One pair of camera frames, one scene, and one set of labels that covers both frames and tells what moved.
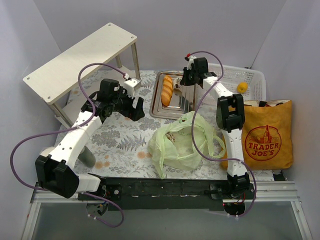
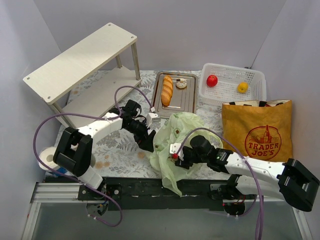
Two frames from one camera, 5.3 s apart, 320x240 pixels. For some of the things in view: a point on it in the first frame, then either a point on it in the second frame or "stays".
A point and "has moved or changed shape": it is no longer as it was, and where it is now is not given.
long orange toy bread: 166,91 stays
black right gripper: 187,78 -> 184,157
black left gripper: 133,109 -> 145,138
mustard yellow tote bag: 267,136 stays
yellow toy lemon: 242,87 stays
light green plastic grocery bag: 180,145 has moved or changed shape
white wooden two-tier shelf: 70,79 stays
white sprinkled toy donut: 177,81 stays
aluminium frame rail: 266,192 stays
